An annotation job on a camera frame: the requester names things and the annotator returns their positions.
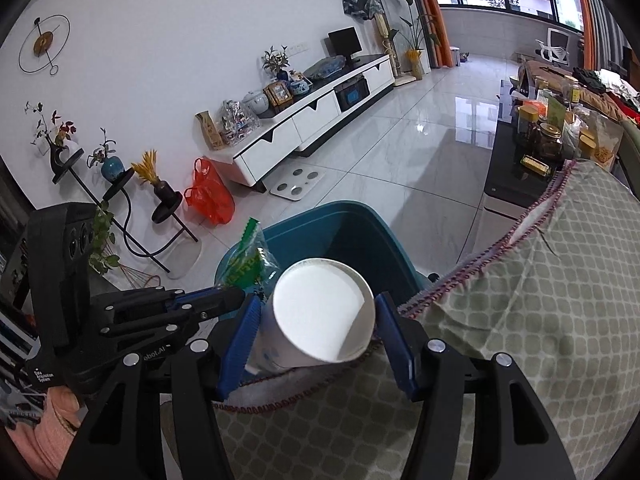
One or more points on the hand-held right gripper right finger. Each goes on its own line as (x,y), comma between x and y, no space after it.
(400,352)

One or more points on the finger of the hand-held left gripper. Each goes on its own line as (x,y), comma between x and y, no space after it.
(200,301)
(150,329)

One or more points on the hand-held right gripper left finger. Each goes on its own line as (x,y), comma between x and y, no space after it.
(240,342)

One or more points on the green snack packet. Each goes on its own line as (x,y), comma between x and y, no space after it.
(247,260)

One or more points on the white paper cup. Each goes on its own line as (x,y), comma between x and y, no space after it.
(320,310)

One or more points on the teal plastic bin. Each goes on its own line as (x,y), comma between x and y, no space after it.
(350,240)

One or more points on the person's left forearm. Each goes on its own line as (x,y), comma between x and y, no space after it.
(35,450)

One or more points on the green trailing vine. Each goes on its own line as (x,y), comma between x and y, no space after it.
(102,240)

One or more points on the red plastic bag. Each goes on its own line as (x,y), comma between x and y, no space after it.
(210,200)

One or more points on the black tiered plant stand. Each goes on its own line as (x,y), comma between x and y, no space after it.
(120,190)

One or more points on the black vase with yellow wheat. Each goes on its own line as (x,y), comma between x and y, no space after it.
(162,190)

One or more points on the teal vase with plant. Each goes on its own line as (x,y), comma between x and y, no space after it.
(111,167)

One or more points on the black vase with red leaves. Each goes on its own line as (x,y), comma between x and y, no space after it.
(57,145)

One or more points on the white body scale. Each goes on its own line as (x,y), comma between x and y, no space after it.
(297,185)

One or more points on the green patterned tablecloth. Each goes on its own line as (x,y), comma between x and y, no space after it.
(550,310)

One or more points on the brown paper box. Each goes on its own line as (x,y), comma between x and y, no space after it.
(210,132)

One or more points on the clear wrapped gift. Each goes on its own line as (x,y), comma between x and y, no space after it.
(239,120)

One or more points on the black coffee table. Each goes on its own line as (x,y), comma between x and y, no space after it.
(505,175)

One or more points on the white porcelain jar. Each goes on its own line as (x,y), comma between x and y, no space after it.
(256,102)

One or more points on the white tv cabinet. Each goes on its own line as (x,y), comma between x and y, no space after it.
(310,120)

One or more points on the yellow flat box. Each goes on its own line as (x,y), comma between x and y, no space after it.
(536,165)

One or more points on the blue white ceramic jar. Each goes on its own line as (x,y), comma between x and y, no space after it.
(299,86)

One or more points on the bonsai in blue vase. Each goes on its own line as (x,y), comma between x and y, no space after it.
(276,62)

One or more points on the dark glass jar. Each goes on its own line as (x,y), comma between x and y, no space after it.
(546,145)

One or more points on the blue patterned pouch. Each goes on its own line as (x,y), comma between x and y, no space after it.
(325,67)

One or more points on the orange box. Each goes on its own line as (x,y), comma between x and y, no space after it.
(534,110)

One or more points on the leafy plant in yellow vase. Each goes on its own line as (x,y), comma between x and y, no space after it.
(416,62)

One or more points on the clear bag of yellow snacks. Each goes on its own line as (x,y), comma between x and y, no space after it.
(602,142)

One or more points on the black monitor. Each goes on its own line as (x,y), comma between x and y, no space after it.
(345,42)

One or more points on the small white stool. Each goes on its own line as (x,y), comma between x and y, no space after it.
(453,55)

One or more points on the green sofa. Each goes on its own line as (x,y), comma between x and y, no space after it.
(631,155)

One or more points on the woven floor stand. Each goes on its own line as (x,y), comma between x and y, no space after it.
(387,45)

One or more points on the brown blanket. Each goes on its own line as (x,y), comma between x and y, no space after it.
(545,72)

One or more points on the pile of clothes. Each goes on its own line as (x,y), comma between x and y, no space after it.
(600,82)

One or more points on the red cloth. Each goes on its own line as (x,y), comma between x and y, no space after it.
(632,109)

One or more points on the grey teal draped cloth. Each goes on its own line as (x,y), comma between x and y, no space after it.
(360,2)

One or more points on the orange curtain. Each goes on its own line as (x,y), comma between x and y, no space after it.
(430,15)
(585,20)

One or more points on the white office chair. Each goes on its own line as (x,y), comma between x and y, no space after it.
(552,45)

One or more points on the grey curtain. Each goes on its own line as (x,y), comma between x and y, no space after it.
(610,35)

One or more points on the wooden picture frame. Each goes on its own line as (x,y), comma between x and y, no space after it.
(278,93)

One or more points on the round metal wall clock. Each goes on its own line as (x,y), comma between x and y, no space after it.
(44,42)

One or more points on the white wall switch panel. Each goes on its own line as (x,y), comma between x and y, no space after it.
(297,49)

